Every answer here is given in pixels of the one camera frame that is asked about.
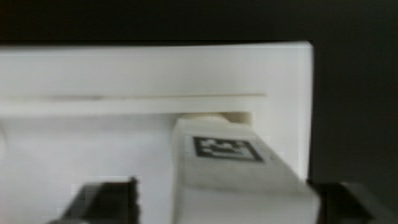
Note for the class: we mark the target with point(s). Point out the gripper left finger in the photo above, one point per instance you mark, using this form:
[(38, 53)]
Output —
[(106, 204)]

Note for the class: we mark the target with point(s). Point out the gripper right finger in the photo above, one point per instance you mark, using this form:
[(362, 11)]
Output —
[(349, 204)]

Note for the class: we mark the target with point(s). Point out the white square tabletop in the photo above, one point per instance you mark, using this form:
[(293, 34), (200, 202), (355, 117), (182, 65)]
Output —
[(83, 142)]

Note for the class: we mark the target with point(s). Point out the white obstacle front bar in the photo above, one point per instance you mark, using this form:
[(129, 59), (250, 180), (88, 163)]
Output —
[(152, 71)]

